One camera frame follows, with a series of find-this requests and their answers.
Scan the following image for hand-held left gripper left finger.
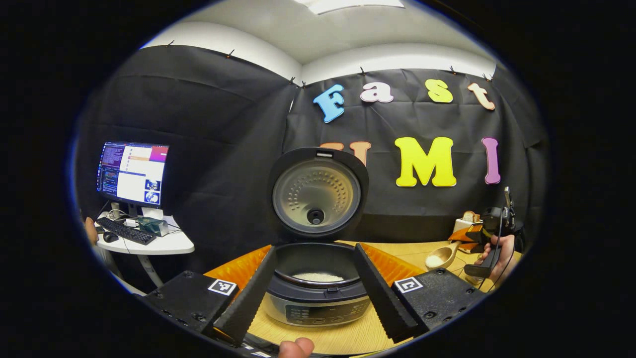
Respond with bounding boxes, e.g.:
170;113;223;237
144;244;279;347

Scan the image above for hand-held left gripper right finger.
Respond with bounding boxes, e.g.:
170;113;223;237
352;242;488;344

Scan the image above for wooden spoon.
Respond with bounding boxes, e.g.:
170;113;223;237
425;240;464;271

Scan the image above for silver black rice cooker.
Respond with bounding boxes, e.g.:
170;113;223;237
262;147;372;328

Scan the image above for white toaster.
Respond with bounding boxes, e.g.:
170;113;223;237
454;219;478;239

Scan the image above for white side table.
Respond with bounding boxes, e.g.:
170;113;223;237
94;213;195;289

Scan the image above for teal box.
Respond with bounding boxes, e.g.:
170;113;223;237
138;216;170;237

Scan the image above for black keyboard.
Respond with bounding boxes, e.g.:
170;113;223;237
96;217;158;246

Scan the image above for computer monitor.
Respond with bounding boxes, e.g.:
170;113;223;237
96;142;170;207

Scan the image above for ceiling light panel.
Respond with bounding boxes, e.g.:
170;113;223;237
293;0;405;15

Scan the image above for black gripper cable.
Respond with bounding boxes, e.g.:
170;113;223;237
484;219;515;294

